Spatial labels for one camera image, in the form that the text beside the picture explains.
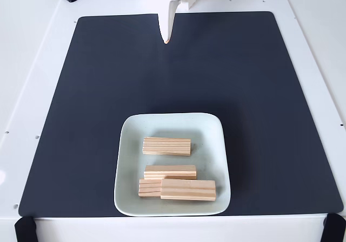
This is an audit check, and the black corner bracket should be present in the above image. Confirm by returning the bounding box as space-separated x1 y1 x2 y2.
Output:
321 213 346 242
14 215 38 242

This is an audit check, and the black table mat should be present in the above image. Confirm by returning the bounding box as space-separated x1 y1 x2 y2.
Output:
18 11 344 218

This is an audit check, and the pale green square plate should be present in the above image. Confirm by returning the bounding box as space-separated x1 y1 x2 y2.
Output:
113 113 232 217

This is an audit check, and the grooved wooden block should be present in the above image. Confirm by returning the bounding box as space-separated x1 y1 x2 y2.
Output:
138 179 163 198
143 165 197 180
142 136 192 156
159 179 217 201

